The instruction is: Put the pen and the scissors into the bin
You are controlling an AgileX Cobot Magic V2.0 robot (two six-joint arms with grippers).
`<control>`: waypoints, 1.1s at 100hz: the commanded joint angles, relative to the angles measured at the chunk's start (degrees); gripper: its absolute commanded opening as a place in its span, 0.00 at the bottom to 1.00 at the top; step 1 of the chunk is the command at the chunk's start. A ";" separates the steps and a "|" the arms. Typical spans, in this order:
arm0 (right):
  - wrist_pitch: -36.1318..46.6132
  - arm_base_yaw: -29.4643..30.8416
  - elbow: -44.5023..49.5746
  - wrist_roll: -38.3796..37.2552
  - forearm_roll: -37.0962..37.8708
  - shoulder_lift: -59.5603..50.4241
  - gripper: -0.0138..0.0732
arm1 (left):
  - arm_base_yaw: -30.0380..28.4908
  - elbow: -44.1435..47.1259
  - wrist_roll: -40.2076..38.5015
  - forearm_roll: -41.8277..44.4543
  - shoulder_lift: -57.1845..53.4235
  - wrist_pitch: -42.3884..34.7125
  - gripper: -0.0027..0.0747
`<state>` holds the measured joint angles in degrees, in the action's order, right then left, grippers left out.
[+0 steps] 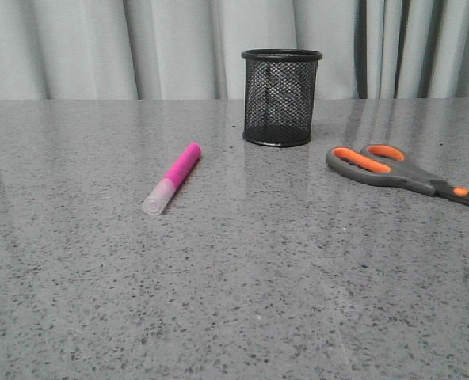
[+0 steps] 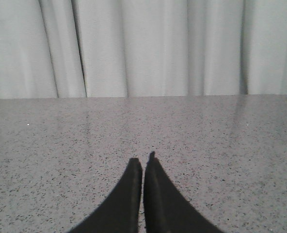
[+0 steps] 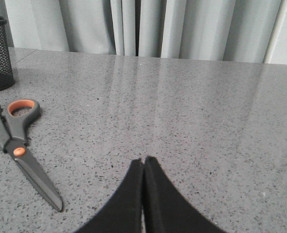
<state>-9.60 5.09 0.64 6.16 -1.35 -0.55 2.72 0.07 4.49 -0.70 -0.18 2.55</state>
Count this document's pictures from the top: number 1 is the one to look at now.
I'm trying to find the black mesh pen holder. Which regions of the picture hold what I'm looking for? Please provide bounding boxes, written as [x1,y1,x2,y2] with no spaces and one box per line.
[241,49,323,147]

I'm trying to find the grey orange scissors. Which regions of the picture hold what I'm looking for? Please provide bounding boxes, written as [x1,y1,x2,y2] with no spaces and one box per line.
[326,144,469,206]

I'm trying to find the pink marker pen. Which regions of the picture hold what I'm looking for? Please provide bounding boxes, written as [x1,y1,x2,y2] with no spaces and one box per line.
[142,142,202,215]

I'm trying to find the grey curtain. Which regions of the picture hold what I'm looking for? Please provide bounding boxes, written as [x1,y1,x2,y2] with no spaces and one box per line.
[0,1,469,100]

